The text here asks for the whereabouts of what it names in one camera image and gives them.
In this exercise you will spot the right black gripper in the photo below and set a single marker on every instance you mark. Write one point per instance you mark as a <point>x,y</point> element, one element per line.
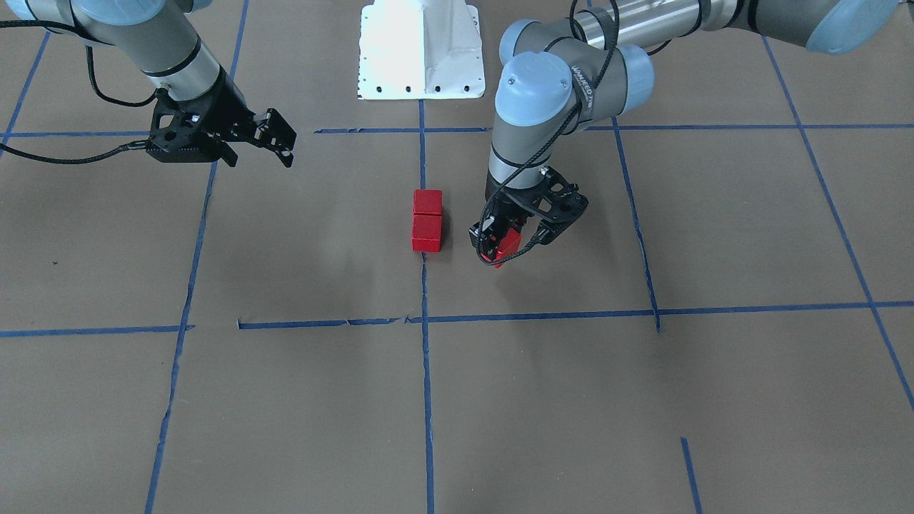
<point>227,105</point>

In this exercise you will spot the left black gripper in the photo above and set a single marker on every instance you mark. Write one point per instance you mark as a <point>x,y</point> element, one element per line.
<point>502,208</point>

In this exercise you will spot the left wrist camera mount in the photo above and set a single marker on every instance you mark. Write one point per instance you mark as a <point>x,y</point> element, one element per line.
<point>555,201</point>

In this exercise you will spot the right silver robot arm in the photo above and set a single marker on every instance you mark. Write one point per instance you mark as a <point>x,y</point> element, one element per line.
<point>155,35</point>

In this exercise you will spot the red block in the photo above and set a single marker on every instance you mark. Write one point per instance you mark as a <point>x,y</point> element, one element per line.
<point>426,233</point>
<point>427,202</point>
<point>509,246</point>

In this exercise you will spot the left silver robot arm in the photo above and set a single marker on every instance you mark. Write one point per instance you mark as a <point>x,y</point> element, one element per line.
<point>559,78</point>

